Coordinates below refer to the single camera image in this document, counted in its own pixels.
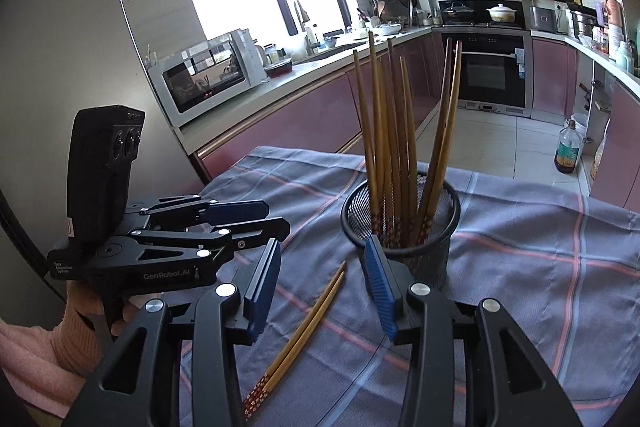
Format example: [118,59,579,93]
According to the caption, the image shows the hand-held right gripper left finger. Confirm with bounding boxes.
[62,237,283,427]

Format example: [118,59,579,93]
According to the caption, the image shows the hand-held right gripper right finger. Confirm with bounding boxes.
[362,234,583,427]

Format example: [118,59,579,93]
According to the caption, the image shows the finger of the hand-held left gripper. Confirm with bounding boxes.
[95,217,291,267]
[125,195,270,231]

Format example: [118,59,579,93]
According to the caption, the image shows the light wooden chopstick floral end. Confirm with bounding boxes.
[242,261,348,410]
[245,269,347,420]

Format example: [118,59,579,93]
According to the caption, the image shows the black mesh holder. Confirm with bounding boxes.
[341,177,461,293]

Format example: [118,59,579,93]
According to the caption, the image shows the person's left hand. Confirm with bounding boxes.
[67,281,144,338]

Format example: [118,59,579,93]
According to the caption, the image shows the pink kitchen cabinets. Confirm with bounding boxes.
[195,32,640,212]

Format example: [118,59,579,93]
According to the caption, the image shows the grey refrigerator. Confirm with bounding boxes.
[0,0,211,323]

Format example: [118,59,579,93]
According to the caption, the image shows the white microwave oven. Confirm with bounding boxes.
[147,29,266,128]

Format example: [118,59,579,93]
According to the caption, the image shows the blue plaid tablecloth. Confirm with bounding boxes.
[180,146,640,427]

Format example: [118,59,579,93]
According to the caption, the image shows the dark red bowl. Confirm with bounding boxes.
[264,59,293,78]

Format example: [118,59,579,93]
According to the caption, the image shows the chrome kitchen faucet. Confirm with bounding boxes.
[292,0,311,32]

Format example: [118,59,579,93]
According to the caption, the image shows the plastic oil bottle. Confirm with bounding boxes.
[555,119,583,174]

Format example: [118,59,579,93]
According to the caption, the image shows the black built-in oven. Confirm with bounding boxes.
[457,32,532,110]

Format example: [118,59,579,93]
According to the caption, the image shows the black cooking pot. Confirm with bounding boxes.
[441,2,475,25]

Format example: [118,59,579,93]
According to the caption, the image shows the white casserole pot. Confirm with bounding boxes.
[487,3,515,24]

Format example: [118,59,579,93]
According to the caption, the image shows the silver countertop appliance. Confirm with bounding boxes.
[530,6,558,32]

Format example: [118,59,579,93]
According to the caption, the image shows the pink thermos jug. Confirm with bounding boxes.
[602,0,626,52]

